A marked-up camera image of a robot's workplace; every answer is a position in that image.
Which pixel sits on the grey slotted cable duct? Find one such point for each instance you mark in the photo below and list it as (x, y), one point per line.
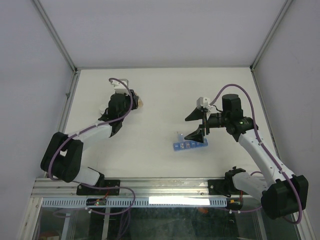
(139, 202)

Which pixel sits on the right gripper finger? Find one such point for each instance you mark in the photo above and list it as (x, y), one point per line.
(196, 136)
(197, 114)

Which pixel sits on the white capped pill bottle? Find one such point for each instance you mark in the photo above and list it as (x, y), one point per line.
(102, 109)

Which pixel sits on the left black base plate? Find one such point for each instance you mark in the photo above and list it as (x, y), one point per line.
(108, 185)

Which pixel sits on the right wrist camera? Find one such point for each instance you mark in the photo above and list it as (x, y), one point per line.
(203, 103)

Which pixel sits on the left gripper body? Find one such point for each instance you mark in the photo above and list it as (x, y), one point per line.
(127, 101)

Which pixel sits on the left aluminium frame post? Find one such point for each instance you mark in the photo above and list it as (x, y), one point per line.
(54, 34)

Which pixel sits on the aluminium mounting rail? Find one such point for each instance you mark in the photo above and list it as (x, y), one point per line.
(142, 187)

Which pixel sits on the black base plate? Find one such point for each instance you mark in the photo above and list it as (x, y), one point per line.
(221, 187)
(108, 185)

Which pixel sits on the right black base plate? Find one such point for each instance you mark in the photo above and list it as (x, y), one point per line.
(221, 187)

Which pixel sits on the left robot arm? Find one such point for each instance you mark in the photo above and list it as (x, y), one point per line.
(63, 156)

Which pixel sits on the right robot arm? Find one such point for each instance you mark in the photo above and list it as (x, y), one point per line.
(281, 192)

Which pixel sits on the blue weekly pill organizer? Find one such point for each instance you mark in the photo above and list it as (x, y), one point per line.
(181, 144)

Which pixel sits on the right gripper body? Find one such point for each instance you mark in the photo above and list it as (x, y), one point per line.
(215, 120)

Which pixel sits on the right aluminium frame post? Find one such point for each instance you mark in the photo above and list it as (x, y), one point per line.
(276, 23)

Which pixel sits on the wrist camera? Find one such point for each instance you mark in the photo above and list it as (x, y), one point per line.
(120, 87)
(203, 103)

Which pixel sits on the clear bottle orange pills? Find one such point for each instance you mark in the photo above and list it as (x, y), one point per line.
(139, 103)

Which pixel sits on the aluminium frame post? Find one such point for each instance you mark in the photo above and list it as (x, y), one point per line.
(54, 34)
(276, 23)

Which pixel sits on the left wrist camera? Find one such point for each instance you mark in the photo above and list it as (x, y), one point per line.
(120, 87)

